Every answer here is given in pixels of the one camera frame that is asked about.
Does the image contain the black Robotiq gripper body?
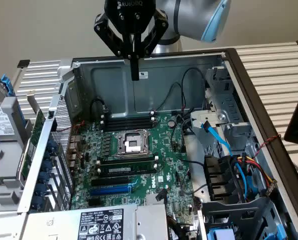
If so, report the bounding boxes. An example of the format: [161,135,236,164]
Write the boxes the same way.
[104,0,156,35]

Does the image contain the green graphics card silver bracket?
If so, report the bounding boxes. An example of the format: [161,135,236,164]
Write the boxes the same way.
[18,90,47,181]

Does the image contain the open grey PC case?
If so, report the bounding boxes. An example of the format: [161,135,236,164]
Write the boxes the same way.
[17,47,298,240]

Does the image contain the black RAM slot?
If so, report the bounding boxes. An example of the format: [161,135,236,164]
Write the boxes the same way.
[100,119,156,130]
[100,113,156,123]
[100,116,156,127]
[96,155,159,168]
[100,122,156,133]

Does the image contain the silver metal disk bay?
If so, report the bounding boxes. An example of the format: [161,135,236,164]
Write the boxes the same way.
[204,66,253,151]

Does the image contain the blue plastic disk carrier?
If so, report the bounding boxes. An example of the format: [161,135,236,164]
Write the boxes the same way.
[0,73,27,131]

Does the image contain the silver CPU socket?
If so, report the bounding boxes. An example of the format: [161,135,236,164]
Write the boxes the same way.
[113,129,153,159]

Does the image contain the green Dell motherboard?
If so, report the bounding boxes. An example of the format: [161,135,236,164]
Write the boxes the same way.
[68,113,205,236]

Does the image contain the silver rear port stack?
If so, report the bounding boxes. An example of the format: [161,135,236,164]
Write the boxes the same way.
[66,134,84,169]

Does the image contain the blue card retention clip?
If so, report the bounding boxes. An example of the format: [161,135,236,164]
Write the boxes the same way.
[43,157,56,172]
[40,171,52,183]
[47,139,59,155]
[36,183,49,197]
[31,196,46,211]

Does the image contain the long black expansion slot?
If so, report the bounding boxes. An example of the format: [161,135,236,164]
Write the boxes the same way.
[90,176,130,188]

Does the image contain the black plastic fan shroud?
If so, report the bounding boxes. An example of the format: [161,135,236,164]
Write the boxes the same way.
[203,154,238,202]

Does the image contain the blue expansion slot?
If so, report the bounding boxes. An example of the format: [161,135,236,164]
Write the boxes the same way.
[89,183,135,198]

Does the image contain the dark framed screen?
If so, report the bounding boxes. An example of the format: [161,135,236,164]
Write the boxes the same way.
[283,77,298,148]

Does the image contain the silver chipset heatsink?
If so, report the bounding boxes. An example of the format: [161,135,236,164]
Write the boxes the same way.
[145,193,167,206]

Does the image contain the silver power supply unit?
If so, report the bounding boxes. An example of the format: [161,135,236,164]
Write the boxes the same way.
[26,202,170,240]

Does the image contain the grey disk bay blue rails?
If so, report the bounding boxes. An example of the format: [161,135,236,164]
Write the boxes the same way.
[200,196,298,240]

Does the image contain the thin black looped wire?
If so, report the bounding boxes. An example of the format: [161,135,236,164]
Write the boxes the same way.
[180,66,207,112]

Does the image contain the thin black fan wire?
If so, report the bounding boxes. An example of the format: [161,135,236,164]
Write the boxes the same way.
[154,81,182,113]

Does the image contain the short black looped cable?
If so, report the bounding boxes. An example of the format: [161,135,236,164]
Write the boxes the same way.
[89,98,107,119]

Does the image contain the silver metal bracket plate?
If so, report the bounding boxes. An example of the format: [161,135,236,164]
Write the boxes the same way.
[190,111,227,137]

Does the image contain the thin red wire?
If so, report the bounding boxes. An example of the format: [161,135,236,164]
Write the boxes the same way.
[56,120,86,133]

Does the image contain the blue flat data wire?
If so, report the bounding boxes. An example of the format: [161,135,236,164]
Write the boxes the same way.
[200,120,253,201]

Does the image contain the red black twisted wire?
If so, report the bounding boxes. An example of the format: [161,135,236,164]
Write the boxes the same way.
[253,134,282,159]

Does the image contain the black cable across motherboard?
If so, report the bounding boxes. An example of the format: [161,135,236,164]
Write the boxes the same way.
[178,183,210,196]

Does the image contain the yellow red black power wire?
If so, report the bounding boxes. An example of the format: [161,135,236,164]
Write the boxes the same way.
[235,154,277,197]

